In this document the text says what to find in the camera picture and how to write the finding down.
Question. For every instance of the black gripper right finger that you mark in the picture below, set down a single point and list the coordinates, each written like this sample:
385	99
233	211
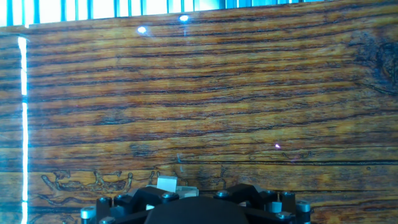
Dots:
258	196

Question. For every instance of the wooden Jenga block tower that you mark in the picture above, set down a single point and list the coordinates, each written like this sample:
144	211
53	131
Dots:
167	183

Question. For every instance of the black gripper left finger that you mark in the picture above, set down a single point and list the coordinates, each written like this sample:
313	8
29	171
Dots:
130	202

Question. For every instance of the brown wooden board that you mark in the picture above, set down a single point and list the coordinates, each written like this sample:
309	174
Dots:
199	93

